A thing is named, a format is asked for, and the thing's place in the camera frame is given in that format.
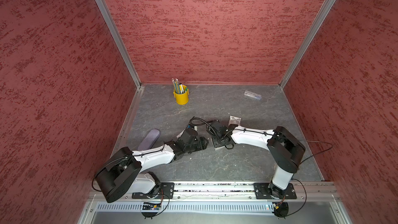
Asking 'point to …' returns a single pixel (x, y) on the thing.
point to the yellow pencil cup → (182, 99)
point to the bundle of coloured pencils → (178, 86)
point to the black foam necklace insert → (235, 120)
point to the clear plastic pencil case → (249, 93)
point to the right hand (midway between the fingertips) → (218, 145)
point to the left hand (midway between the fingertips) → (204, 146)
